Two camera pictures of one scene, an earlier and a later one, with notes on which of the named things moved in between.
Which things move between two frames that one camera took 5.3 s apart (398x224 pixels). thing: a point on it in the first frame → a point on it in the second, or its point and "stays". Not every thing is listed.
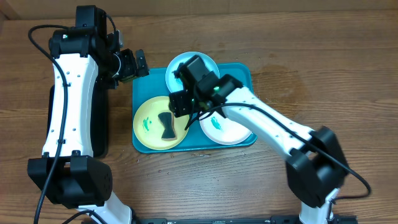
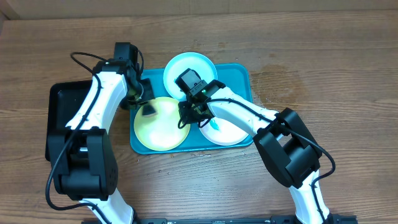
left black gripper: [129, 70] → [147, 94]
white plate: [222, 130] stays
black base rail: [333, 219] stays
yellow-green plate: [147, 126] stays
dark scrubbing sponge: [167, 119] → [148, 111]
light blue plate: [173, 86] stays
